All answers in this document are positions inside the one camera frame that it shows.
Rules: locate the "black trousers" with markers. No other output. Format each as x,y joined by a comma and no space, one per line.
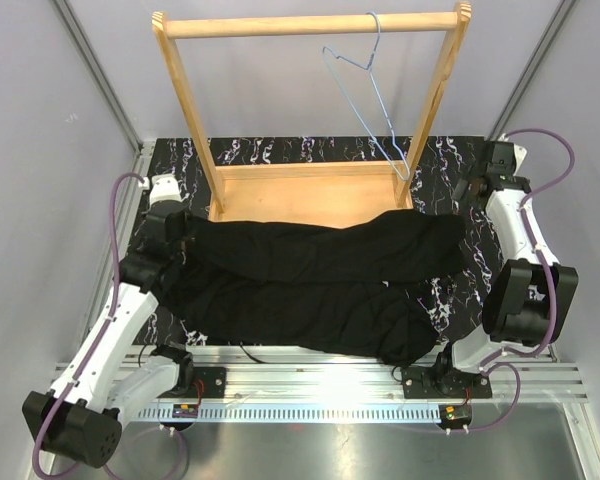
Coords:
350,291

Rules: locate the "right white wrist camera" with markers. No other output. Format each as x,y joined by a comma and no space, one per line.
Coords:
520,152

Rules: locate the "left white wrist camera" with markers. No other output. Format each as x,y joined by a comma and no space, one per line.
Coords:
161,188

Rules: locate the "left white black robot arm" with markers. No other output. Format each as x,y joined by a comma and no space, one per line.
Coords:
84,412

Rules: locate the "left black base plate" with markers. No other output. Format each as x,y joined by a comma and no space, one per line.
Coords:
209,382

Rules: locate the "slotted grey cable duct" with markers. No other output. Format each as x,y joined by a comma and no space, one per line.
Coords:
427,413

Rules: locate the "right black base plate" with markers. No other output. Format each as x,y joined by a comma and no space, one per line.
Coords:
424,383

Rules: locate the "left aluminium frame post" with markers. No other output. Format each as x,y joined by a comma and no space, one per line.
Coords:
77,35

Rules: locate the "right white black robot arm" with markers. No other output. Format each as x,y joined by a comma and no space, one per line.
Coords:
527,305

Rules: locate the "light blue wire hanger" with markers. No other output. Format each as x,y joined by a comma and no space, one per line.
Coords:
399,165

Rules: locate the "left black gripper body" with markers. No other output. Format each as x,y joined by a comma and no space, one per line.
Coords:
185,237

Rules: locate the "aluminium frame post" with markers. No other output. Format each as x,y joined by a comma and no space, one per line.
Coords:
560,16
77,35

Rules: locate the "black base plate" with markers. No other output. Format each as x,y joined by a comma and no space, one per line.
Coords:
424,383
209,382

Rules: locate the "right aluminium frame post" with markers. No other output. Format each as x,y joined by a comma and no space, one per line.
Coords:
560,16

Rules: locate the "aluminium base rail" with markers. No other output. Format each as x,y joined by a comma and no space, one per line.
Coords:
295,375

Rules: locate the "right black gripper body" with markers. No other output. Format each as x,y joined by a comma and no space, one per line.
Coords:
462,186

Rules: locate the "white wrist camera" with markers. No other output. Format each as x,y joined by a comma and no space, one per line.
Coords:
520,152
161,188

